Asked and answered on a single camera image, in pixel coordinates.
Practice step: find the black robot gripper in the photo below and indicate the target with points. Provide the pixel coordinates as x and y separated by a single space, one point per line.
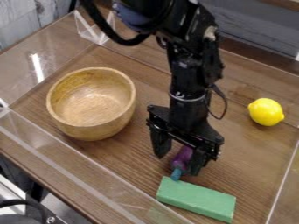
184 122

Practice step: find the purple toy eggplant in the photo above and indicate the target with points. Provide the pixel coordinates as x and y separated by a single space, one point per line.
181 163

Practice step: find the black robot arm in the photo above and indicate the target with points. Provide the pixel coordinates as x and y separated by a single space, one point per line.
188 33

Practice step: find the brown wooden bowl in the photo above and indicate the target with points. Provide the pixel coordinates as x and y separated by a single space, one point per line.
91 103

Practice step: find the green rectangular block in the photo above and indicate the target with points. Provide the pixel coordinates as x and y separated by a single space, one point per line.
197 199

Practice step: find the yellow toy lemon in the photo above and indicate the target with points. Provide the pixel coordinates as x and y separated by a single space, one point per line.
266 112

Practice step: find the clear acrylic tray wall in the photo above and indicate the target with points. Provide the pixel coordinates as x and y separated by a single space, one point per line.
86 185

